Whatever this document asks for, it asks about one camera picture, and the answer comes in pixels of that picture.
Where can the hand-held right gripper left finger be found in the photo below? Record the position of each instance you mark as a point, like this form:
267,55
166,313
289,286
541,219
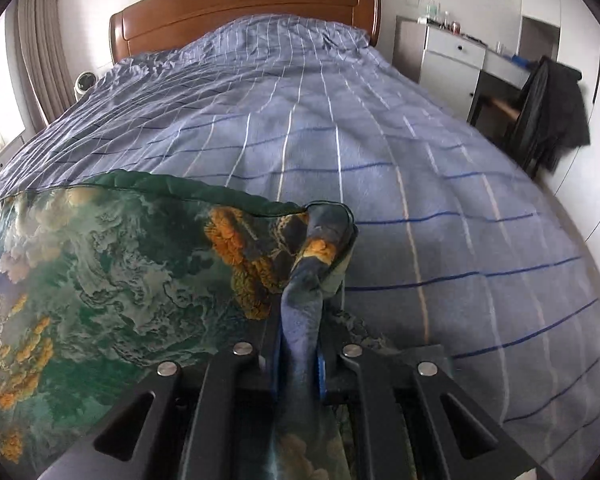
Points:
257,366

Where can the white desk with drawer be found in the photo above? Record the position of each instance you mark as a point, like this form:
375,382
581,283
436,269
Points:
447,70

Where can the wooden bed headboard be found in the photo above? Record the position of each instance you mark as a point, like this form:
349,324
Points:
240,7

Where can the white wardrobe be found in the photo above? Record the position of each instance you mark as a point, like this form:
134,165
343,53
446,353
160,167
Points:
592,35

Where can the bed with blue checked cover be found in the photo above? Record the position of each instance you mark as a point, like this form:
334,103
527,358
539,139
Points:
355,135

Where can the brown curtain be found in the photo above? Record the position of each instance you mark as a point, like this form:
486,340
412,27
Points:
45,45

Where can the green printed padded jacket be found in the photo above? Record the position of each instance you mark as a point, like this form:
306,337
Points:
130,270

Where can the white window cabinet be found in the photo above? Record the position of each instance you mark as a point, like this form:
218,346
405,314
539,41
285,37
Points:
2,160

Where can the black jacket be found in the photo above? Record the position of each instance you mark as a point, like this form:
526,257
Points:
555,105

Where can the blue item on desk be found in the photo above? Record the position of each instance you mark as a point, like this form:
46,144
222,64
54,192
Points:
522,60

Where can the wooden chair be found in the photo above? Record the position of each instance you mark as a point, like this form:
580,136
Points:
497,105

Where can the small white fan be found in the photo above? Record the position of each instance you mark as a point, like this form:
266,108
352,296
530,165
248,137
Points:
86,85

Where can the clear bottles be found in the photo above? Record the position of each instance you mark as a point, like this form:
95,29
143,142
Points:
430,10

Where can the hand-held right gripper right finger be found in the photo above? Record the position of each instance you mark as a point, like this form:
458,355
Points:
325,377

